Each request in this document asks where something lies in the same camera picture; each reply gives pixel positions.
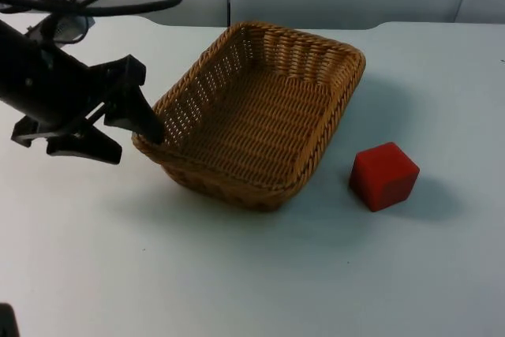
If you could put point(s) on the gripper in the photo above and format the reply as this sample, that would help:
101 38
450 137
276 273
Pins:
67 88

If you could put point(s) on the pale brown wicker basket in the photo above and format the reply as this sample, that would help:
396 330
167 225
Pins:
252 116

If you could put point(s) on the red cube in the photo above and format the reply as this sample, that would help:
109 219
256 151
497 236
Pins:
384 177

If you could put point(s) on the black blurred object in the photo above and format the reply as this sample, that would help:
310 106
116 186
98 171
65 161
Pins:
7 323

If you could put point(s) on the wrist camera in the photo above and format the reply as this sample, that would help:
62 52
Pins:
69 29

